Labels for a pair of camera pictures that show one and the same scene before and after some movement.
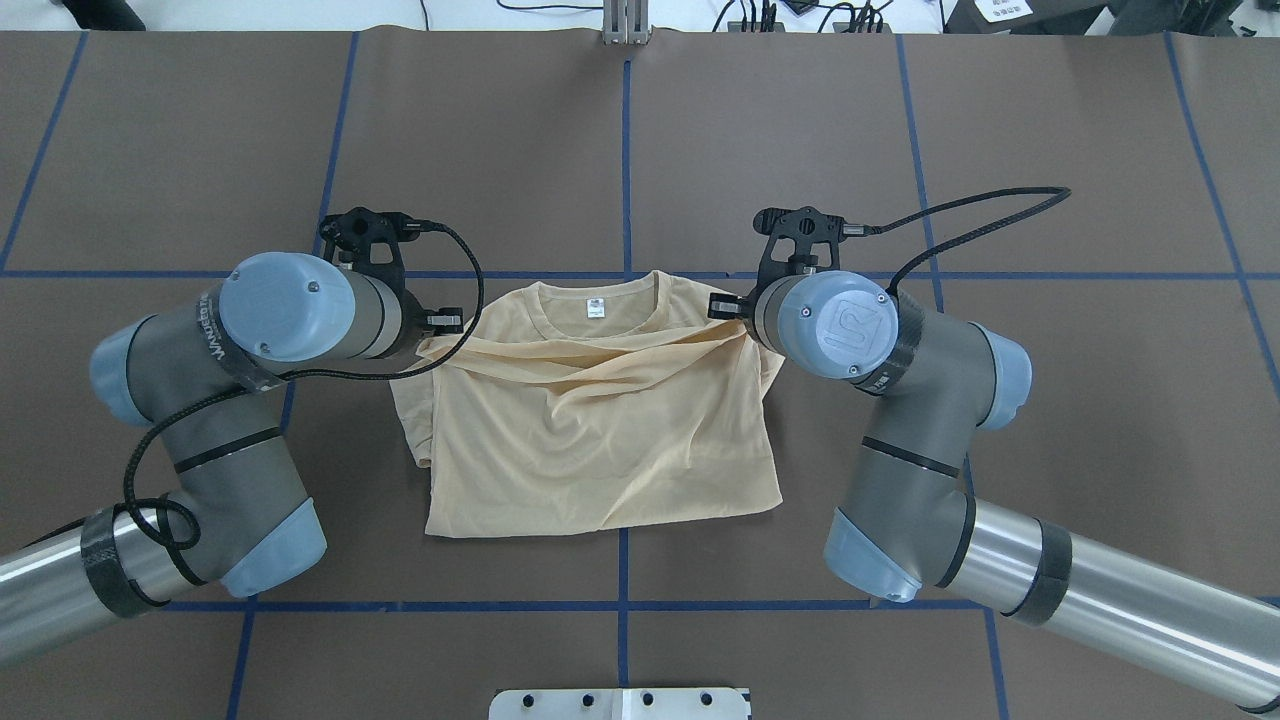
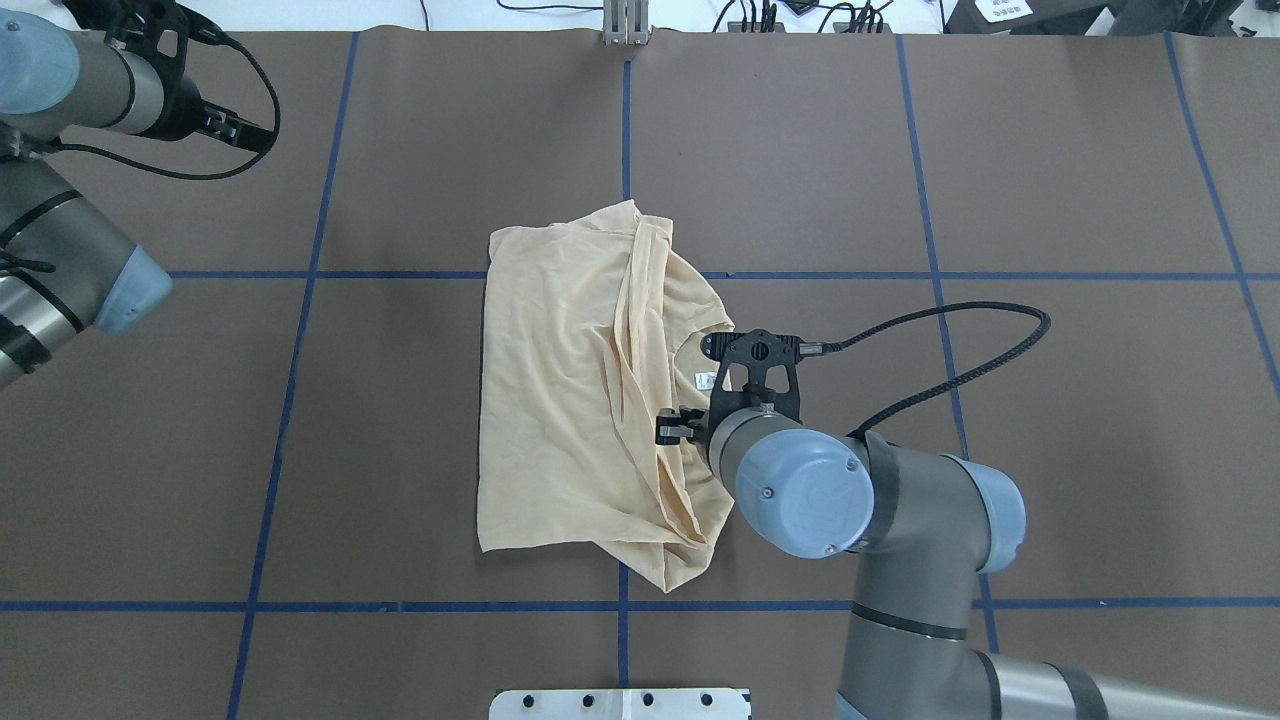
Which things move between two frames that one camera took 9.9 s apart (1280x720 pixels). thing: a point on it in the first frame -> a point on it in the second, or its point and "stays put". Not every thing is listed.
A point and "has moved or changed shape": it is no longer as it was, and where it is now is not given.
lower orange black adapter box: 839,27 stays put
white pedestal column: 620,704 stays put
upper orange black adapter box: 736,27 stays put
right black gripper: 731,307 -> 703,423
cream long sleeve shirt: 592,402 has moved or changed shape
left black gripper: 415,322 -> 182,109
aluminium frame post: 626,22 stays put
